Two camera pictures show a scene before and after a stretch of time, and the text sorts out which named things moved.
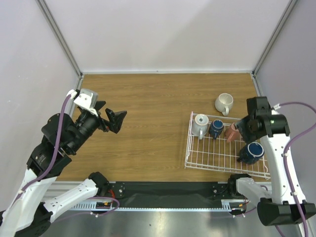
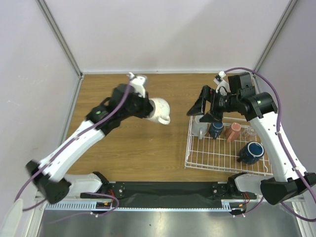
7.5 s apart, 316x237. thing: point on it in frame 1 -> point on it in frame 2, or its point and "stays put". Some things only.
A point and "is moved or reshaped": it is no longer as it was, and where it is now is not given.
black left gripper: (116, 119) -> (146, 107)
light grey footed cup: (199, 125) stays put
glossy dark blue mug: (251, 153) stays put
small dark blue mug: (216, 128) stays put
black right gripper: (246, 128) -> (208, 102)
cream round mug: (223, 102) is moved or reshaped
